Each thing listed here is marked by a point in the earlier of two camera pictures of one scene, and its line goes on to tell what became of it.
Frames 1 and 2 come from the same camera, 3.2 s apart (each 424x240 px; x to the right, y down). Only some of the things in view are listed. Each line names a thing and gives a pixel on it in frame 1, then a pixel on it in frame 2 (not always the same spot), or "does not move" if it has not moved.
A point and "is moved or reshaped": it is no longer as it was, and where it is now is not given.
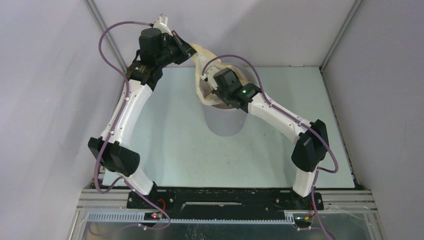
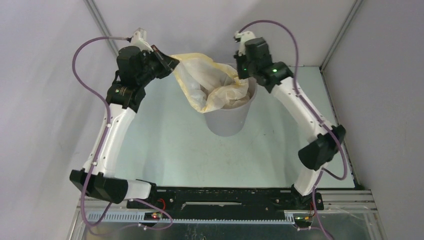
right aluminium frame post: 355,7 does not move
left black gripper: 185,50 -> 166,63
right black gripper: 215,93 -> 242,69
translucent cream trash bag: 204,58 is moved or reshaped
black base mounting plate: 224,204 does not move
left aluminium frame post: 102,26 does not move
